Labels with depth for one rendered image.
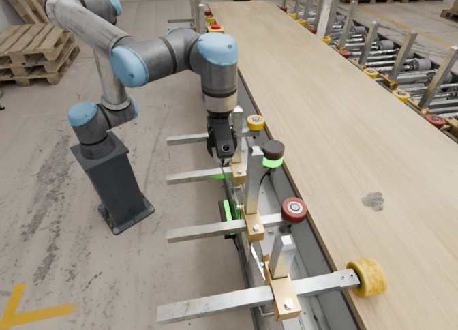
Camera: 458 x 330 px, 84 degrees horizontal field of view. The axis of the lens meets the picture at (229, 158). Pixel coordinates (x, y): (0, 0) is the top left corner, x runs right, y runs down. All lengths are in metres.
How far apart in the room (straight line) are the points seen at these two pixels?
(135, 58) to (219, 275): 1.37
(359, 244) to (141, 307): 1.25
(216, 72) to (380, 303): 0.67
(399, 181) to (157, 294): 1.36
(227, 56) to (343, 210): 0.59
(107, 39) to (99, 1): 0.44
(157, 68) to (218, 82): 0.14
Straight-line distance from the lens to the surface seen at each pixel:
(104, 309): 1.78
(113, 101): 1.48
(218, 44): 0.60
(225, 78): 0.61
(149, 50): 0.64
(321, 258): 0.93
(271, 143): 0.69
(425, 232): 0.97
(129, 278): 1.80
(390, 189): 1.04
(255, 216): 0.85
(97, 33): 0.79
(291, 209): 0.85
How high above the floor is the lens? 1.57
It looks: 43 degrees down
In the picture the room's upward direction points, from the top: straight up
